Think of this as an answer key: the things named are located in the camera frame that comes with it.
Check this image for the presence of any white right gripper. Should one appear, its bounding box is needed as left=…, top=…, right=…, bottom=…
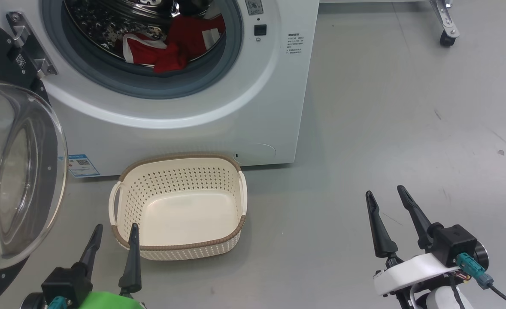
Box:
left=365, top=185, right=460, bottom=309

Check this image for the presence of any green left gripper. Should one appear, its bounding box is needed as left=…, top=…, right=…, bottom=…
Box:
left=78, top=222, right=147, bottom=309

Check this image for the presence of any washing machine glass door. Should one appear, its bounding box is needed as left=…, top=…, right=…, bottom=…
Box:
left=0, top=13, right=69, bottom=309

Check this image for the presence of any red and white garment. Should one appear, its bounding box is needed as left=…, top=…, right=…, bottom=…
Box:
left=121, top=15, right=227, bottom=74

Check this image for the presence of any cream perforated laundry basket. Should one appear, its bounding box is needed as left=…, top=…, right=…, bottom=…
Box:
left=109, top=152, right=248, bottom=261

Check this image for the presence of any white front-load washing machine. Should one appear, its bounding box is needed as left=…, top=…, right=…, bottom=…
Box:
left=0, top=0, right=320, bottom=178

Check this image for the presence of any metal washing machine door hinge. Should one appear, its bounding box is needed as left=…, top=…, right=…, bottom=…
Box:
left=6, top=12, right=58, bottom=79

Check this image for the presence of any blue energy label sticker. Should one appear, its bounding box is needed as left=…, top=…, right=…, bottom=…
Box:
left=67, top=154, right=101, bottom=178

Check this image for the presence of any printed text warning sticker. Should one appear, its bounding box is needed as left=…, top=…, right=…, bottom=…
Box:
left=286, top=33, right=305, bottom=57

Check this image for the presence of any white partition panel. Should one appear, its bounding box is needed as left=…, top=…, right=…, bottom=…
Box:
left=319, top=0, right=429, bottom=4

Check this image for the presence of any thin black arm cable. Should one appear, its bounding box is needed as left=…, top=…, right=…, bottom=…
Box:
left=448, top=275, right=466, bottom=309

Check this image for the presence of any metal partition leg bracket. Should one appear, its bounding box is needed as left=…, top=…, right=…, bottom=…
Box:
left=429, top=0, right=461, bottom=39

